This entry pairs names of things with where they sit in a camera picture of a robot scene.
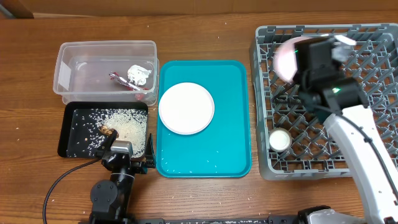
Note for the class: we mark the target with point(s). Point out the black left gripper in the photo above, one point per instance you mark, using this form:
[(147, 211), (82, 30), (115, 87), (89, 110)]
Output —
[(140, 167)]

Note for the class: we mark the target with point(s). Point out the rice and food waste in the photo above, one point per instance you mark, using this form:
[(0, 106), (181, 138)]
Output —
[(90, 127)]

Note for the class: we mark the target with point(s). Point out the pink plate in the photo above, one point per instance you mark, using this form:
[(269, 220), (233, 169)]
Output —
[(186, 108)]

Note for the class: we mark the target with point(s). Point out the red foil snack wrapper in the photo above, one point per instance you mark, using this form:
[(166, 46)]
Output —
[(114, 76)]

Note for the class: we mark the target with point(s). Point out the white tissue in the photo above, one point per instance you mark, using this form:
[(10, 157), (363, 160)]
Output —
[(138, 75)]

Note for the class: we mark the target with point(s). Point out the cream paper cup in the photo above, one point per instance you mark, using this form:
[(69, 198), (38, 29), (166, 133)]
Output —
[(280, 140)]

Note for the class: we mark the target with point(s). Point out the pink bowl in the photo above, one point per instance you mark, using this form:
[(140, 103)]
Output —
[(284, 62)]

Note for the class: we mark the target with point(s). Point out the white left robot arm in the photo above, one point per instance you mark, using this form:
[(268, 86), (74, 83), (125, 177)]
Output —
[(110, 198)]

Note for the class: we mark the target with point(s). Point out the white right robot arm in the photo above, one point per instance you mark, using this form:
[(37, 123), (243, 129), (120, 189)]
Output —
[(341, 105)]

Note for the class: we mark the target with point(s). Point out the grey dishwasher rack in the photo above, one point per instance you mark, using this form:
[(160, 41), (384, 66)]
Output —
[(313, 154)]

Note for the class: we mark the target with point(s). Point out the black plastic tray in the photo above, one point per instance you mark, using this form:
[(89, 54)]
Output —
[(71, 107)]

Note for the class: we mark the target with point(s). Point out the clear plastic container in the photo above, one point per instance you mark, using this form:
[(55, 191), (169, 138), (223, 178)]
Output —
[(82, 70)]

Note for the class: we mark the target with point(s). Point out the teal serving tray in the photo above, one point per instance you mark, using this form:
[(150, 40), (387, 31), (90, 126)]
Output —
[(223, 148)]

